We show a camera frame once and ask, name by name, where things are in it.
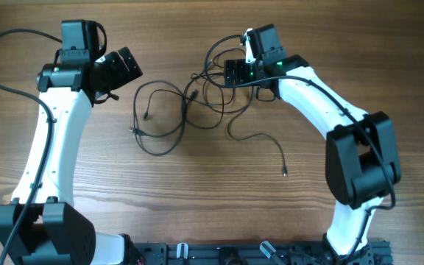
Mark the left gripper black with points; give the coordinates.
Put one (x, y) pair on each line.
(122, 75)

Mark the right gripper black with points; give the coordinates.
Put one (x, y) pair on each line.
(241, 66)

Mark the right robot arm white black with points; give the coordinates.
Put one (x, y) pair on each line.
(361, 157)

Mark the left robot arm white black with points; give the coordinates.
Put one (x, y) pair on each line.
(40, 224)

